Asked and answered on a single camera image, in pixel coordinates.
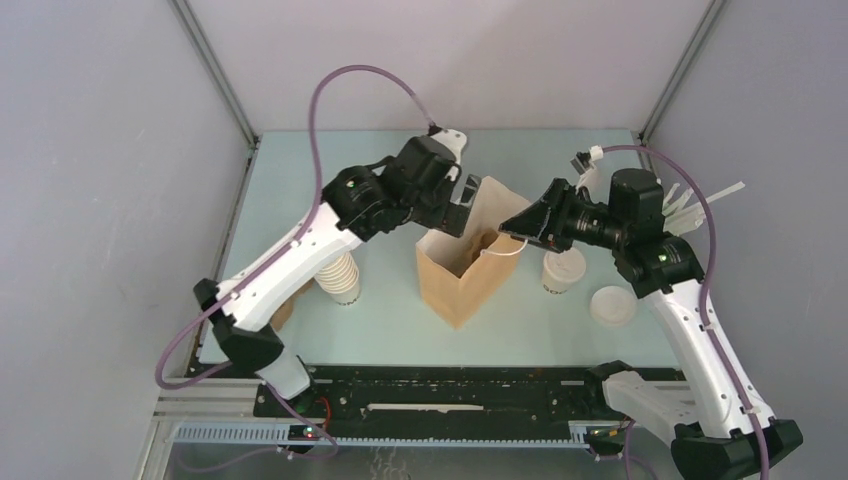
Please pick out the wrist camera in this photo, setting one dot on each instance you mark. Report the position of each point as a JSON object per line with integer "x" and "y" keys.
{"x": 585, "y": 163}
{"x": 454, "y": 140}

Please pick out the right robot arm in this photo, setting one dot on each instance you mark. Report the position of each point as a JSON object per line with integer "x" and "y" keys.
{"x": 729, "y": 432}

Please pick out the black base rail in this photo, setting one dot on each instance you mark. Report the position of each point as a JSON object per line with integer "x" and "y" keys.
{"x": 454, "y": 405}

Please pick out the single white paper cup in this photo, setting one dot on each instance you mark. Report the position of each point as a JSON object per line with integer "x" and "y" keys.
{"x": 557, "y": 281}

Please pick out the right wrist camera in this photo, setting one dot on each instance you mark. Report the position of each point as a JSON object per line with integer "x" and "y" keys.
{"x": 585, "y": 163}

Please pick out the brown paper bag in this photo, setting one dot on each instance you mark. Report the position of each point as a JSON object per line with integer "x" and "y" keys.
{"x": 458, "y": 275}

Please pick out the stack of white lids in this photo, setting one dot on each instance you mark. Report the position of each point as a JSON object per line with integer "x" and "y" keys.
{"x": 613, "y": 306}

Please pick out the stack of white paper cups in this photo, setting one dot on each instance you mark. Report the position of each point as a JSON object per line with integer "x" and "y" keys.
{"x": 340, "y": 279}

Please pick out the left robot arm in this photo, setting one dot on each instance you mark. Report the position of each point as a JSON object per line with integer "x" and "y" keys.
{"x": 414, "y": 186}

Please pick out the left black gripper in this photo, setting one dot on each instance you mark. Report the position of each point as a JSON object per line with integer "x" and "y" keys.
{"x": 450, "y": 217}

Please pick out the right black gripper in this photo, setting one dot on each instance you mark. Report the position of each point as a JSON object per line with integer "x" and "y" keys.
{"x": 545, "y": 221}

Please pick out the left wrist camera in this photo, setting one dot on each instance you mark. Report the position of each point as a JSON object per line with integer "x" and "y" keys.
{"x": 454, "y": 140}

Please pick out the brown pulp cup carrier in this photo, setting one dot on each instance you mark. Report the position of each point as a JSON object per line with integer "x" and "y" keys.
{"x": 285, "y": 311}

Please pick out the white plastic cup lid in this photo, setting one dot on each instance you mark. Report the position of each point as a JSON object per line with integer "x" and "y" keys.
{"x": 569, "y": 265}

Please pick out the brown pulp carrier piece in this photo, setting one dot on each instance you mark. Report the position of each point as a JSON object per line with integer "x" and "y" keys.
{"x": 479, "y": 242}

